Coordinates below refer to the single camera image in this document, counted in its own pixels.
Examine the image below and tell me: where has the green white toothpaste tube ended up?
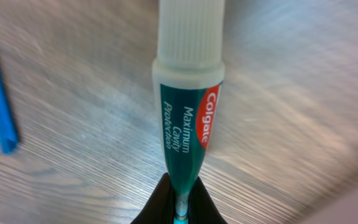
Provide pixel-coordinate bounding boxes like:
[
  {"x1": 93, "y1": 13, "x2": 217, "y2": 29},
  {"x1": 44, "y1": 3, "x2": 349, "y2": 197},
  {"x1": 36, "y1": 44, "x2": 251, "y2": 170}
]
[{"x1": 152, "y1": 0, "x2": 225, "y2": 223}]

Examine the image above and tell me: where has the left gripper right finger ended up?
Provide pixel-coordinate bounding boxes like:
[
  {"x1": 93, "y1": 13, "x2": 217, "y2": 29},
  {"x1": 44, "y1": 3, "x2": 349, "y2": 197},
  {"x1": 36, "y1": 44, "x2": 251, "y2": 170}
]
[{"x1": 189, "y1": 177, "x2": 227, "y2": 224}]

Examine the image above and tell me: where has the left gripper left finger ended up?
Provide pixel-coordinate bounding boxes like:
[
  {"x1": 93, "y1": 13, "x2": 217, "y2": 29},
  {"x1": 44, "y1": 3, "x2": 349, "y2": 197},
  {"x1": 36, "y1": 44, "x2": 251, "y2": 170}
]
[{"x1": 131, "y1": 173, "x2": 175, "y2": 224}]

